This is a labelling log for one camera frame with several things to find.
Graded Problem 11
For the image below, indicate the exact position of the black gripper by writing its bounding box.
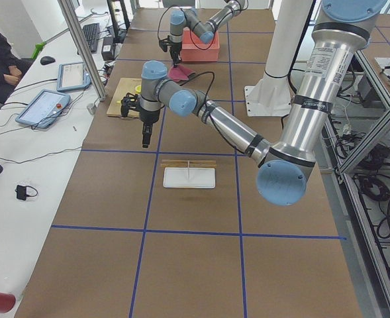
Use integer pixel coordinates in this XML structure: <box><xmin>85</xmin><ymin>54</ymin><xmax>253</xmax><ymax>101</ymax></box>
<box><xmin>170</xmin><ymin>42</ymin><xmax>181</xmax><ymax>65</ymax></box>
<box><xmin>142</xmin><ymin>123</ymin><xmax>153</xmax><ymax>148</ymax></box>

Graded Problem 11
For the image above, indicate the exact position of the maroon cleaning cloth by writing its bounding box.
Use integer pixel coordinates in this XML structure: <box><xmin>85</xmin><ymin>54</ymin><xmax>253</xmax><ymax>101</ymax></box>
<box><xmin>168</xmin><ymin>64</ymin><xmax>195</xmax><ymax>82</ymax></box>

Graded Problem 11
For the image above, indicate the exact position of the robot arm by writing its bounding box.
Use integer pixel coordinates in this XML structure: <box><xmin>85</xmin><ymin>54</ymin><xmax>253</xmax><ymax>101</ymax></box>
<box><xmin>139</xmin><ymin>1</ymin><xmax>385</xmax><ymax>205</ymax></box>
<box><xmin>158</xmin><ymin>0</ymin><xmax>248</xmax><ymax>68</ymax></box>

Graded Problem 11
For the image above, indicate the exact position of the pink plastic bin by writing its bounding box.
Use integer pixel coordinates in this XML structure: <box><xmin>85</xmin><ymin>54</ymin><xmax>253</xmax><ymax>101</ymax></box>
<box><xmin>180</xmin><ymin>28</ymin><xmax>220</xmax><ymax>62</ymax></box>

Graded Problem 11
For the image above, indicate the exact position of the wooden chopstick with band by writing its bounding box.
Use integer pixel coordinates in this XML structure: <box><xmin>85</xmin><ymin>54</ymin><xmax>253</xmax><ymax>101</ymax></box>
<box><xmin>161</xmin><ymin>160</ymin><xmax>216</xmax><ymax>165</ymax></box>

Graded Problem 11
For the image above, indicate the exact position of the bamboo cutting board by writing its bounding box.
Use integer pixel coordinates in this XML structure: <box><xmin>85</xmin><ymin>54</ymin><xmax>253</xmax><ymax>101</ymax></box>
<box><xmin>106</xmin><ymin>77</ymin><xmax>143</xmax><ymax>119</ymax></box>

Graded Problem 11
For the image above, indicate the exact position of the white rectangular tray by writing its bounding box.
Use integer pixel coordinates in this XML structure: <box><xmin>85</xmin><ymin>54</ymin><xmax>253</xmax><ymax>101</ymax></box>
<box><xmin>163</xmin><ymin>168</ymin><xmax>216</xmax><ymax>189</ymax></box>

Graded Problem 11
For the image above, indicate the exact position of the black keyboard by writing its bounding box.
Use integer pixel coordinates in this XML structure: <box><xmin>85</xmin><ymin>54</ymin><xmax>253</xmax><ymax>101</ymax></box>
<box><xmin>82</xmin><ymin>23</ymin><xmax>100</xmax><ymax>53</ymax></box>

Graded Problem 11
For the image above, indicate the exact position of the blue teach pendant far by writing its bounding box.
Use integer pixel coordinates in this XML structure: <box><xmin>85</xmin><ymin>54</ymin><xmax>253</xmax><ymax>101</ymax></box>
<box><xmin>56</xmin><ymin>62</ymin><xmax>91</xmax><ymax>92</ymax></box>

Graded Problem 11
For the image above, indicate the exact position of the blue teach pendant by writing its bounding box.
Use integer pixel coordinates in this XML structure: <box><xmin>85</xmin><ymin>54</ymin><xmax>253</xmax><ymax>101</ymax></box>
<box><xmin>15</xmin><ymin>89</ymin><xmax>71</xmax><ymax>129</ymax></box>
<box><xmin>56</xmin><ymin>62</ymin><xmax>91</xmax><ymax>92</ymax></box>

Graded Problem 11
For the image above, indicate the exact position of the blue teach pendant near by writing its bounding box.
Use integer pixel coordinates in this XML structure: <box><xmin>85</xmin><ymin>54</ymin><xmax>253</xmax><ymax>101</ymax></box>
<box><xmin>15</xmin><ymin>89</ymin><xmax>71</xmax><ymax>129</ymax></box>

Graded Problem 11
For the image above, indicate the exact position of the black computer mouse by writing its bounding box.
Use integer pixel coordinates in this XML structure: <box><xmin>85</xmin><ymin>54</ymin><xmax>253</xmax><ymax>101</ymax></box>
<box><xmin>40</xmin><ymin>56</ymin><xmax>56</xmax><ymax>66</ymax></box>

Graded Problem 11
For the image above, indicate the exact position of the aluminium frame post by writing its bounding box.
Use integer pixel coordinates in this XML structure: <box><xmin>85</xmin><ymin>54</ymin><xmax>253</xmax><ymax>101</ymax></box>
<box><xmin>58</xmin><ymin>0</ymin><xmax>106</xmax><ymax>101</ymax></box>

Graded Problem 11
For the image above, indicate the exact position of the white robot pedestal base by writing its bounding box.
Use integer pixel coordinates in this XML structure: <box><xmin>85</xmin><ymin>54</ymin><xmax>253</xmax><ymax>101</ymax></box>
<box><xmin>244</xmin><ymin>83</ymin><xmax>291</xmax><ymax>117</ymax></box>

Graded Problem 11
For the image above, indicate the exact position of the small black strap device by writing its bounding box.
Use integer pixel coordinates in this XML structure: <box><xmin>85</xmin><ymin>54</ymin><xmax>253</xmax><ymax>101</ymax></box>
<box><xmin>15</xmin><ymin>185</ymin><xmax>38</xmax><ymax>201</ymax></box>

